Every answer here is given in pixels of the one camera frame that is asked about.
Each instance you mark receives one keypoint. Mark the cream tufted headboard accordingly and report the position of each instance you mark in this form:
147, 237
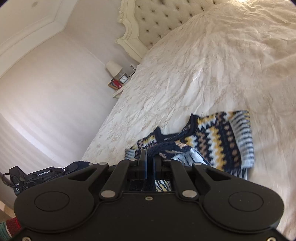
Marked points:
146, 22

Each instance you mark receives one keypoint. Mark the small bedside clock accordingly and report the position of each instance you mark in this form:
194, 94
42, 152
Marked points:
123, 79

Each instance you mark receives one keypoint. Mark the white bedside lamp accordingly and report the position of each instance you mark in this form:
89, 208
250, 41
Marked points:
113, 68

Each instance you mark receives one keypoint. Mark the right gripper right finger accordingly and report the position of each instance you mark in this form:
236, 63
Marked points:
157, 166

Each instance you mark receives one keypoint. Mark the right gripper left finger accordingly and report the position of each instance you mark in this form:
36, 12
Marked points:
143, 164

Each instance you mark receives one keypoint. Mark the patterned knit sweater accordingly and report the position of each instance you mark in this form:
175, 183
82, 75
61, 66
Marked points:
222, 140

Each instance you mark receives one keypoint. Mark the cream embroidered bedspread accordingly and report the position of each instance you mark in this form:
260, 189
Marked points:
236, 56

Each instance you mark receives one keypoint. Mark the cream left nightstand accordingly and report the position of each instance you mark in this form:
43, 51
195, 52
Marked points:
118, 92

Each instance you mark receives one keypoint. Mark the red book on nightstand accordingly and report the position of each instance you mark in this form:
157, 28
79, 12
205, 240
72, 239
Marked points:
115, 84

